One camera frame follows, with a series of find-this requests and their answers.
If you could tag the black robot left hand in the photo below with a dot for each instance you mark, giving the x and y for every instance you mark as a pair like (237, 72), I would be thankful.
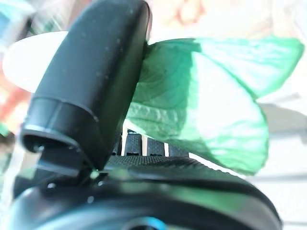
(91, 72)

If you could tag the large napa cabbage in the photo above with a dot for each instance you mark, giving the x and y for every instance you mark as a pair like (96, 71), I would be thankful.
(192, 95)

